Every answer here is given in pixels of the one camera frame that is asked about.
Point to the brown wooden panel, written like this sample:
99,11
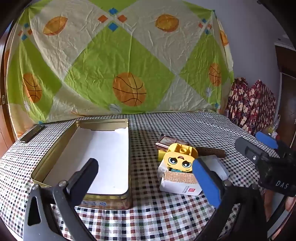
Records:
4,115

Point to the red bear printed cloth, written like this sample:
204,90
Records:
249,104

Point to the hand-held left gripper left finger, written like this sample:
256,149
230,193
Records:
86,177

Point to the checked tablecloth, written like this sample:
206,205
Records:
161,220

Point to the yellow face toy block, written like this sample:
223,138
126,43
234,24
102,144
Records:
178,160

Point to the white charger plug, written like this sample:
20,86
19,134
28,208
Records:
217,166

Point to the dark wooden cabinet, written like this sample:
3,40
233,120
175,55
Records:
288,76

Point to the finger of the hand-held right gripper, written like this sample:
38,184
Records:
266,137
247,148

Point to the rose gold picture frame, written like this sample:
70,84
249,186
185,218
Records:
167,141

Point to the gold tin box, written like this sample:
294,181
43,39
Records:
104,150

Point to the brown comb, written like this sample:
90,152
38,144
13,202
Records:
210,152

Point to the yellow cube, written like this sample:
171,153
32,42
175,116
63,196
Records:
161,154

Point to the white box with glitter top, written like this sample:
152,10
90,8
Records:
178,185

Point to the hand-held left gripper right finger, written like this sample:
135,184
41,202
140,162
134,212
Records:
205,183

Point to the basketball printed green bedsheet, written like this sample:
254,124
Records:
92,69

